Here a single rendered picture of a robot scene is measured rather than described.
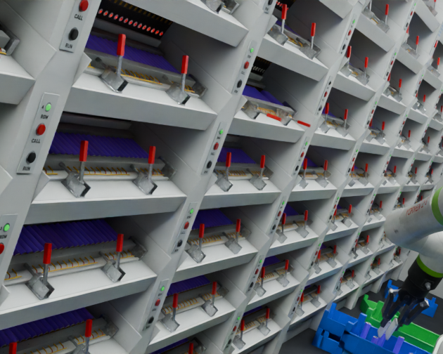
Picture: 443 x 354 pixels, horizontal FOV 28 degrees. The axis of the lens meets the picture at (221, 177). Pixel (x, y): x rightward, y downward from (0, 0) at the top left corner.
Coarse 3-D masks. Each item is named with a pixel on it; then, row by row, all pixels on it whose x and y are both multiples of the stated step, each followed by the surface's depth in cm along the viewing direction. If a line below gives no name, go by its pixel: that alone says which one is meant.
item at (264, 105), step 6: (246, 96) 215; (252, 102) 217; (258, 102) 221; (264, 102) 228; (258, 108) 224; (264, 108) 228; (270, 108) 232; (276, 108) 236; (282, 108) 240; (288, 108) 248
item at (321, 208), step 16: (384, 0) 315; (400, 0) 313; (400, 16) 312; (352, 48) 319; (368, 48) 316; (368, 64) 316; (384, 64) 314; (336, 96) 321; (352, 96) 319; (352, 112) 319; (368, 112) 317; (336, 160) 321; (336, 192) 321; (320, 208) 323; (304, 256) 325; (288, 304) 327; (272, 352) 329
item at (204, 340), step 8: (192, 336) 264; (200, 336) 264; (176, 344) 252; (184, 344) 255; (192, 344) 245; (200, 344) 262; (208, 344) 263; (160, 352) 242; (168, 352) 244; (176, 352) 248; (184, 352) 254; (192, 352) 246; (200, 352) 262; (208, 352) 263; (216, 352) 262
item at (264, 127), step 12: (252, 72) 246; (264, 84) 257; (276, 84) 255; (276, 96) 255; (288, 96) 254; (240, 108) 195; (300, 108) 253; (240, 120) 201; (252, 120) 209; (264, 120) 220; (276, 120) 233; (300, 120) 253; (312, 120) 251; (228, 132) 201; (240, 132) 208; (252, 132) 215; (264, 132) 223; (276, 132) 231; (288, 132) 240; (300, 132) 249
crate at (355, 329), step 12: (348, 324) 261; (360, 324) 278; (348, 336) 261; (372, 336) 278; (348, 348) 261; (360, 348) 260; (372, 348) 258; (384, 348) 257; (408, 348) 274; (420, 348) 273
